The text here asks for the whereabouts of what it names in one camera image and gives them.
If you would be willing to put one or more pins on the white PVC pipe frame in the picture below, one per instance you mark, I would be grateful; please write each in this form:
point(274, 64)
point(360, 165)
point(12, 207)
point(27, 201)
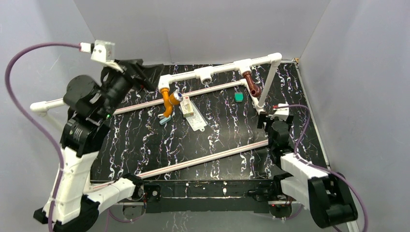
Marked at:
point(41, 108)

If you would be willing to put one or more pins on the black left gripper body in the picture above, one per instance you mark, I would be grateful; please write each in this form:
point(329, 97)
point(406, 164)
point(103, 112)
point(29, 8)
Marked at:
point(128, 71)

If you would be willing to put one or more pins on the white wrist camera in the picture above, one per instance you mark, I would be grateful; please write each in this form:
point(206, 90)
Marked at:
point(281, 111)
point(102, 52)

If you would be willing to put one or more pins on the orange water faucet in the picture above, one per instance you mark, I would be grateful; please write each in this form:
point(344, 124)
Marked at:
point(170, 99)

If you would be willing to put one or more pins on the clear plastic bag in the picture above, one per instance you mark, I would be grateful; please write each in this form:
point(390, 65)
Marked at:
point(197, 122)

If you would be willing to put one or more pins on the brown water faucet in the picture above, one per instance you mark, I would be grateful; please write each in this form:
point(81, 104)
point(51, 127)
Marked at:
point(254, 89)

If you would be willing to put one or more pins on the small cardboard box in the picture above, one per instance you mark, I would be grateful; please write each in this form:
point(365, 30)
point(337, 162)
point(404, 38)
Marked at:
point(186, 107)

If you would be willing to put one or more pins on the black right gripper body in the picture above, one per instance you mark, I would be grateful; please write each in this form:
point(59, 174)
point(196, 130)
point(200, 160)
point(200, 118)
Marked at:
point(263, 118)

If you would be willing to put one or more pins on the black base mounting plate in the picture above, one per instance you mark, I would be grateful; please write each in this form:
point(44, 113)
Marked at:
point(258, 196)

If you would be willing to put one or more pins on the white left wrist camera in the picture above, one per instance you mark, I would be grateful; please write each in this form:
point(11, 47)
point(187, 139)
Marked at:
point(102, 52)

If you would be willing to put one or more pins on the light blue tape roll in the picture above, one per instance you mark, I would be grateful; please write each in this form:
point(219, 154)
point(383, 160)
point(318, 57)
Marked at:
point(164, 120)

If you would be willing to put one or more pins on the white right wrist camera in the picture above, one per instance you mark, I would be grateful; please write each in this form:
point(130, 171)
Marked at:
point(281, 111)

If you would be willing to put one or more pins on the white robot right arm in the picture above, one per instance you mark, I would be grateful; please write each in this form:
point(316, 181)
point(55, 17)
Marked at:
point(325, 195)

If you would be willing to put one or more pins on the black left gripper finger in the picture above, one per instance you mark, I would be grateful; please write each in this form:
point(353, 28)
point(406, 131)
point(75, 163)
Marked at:
point(147, 78)
point(134, 64)

